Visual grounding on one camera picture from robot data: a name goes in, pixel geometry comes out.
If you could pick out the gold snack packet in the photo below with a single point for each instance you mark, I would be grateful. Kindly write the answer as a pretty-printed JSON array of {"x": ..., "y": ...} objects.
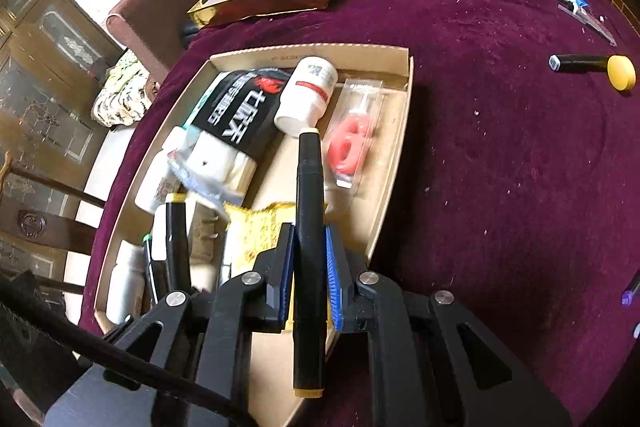
[{"x": 255, "y": 232}]

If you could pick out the white power adapter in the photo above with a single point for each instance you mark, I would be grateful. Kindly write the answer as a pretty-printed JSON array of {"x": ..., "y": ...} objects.
[{"x": 162, "y": 227}]

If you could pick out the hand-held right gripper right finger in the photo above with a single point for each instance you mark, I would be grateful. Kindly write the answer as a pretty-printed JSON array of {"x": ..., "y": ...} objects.
[{"x": 334, "y": 277}]

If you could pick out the black marker tan caps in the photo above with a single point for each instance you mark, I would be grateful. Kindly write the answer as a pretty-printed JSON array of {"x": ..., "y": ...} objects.
[{"x": 309, "y": 187}]

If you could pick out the blue plastic wrapper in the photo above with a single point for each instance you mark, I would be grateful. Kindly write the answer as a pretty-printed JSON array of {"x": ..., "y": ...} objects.
[{"x": 580, "y": 2}]

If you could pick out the red rings clear packet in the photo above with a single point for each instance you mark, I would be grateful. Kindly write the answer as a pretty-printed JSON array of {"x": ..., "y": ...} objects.
[{"x": 347, "y": 144}]

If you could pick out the maroon armchair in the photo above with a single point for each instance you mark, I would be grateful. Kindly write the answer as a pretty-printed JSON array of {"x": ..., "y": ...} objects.
[{"x": 145, "y": 27}]

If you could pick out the wooden chair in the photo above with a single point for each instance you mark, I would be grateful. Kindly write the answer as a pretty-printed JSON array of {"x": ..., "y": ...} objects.
[{"x": 40, "y": 227}]

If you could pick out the black marker olive caps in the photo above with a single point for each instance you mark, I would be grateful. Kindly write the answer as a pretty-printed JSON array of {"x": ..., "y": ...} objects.
[{"x": 177, "y": 242}]

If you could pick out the cardboard box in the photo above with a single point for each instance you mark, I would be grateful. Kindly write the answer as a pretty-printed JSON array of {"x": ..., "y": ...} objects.
[{"x": 280, "y": 177}]

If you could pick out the small white bottle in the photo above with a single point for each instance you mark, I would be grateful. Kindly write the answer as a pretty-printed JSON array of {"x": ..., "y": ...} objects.
[{"x": 125, "y": 282}]

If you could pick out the black marker green caps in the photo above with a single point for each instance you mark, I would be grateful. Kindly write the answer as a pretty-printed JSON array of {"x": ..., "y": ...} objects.
[{"x": 152, "y": 272}]

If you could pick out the black and white packet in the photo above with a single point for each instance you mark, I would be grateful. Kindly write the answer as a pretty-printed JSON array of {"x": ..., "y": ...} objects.
[{"x": 235, "y": 117}]

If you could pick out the yellow head black mallet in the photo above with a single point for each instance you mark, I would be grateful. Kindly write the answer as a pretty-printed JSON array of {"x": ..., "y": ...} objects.
[{"x": 620, "y": 73}]

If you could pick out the white bottle red label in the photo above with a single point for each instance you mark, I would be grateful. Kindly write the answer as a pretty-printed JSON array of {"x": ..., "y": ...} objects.
[{"x": 305, "y": 97}]

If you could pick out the white bottle printed label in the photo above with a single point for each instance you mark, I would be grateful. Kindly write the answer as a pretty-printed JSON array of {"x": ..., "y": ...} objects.
[{"x": 152, "y": 179}]

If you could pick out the clear printed packet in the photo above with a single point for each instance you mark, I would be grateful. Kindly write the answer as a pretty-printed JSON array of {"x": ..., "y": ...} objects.
[{"x": 592, "y": 23}]

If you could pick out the black marker purple caps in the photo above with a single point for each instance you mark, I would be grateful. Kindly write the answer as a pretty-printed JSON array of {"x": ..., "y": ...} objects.
[{"x": 632, "y": 293}]

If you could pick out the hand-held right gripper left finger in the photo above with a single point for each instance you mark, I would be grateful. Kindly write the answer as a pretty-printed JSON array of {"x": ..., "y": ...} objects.
[{"x": 287, "y": 272}]

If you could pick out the wooden glass cabinet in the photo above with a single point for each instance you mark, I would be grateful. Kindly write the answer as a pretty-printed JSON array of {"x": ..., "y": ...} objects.
[{"x": 45, "y": 72}]

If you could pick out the green white patterned cloth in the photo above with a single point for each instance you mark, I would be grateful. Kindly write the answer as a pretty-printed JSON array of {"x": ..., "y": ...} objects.
[{"x": 120, "y": 94}]

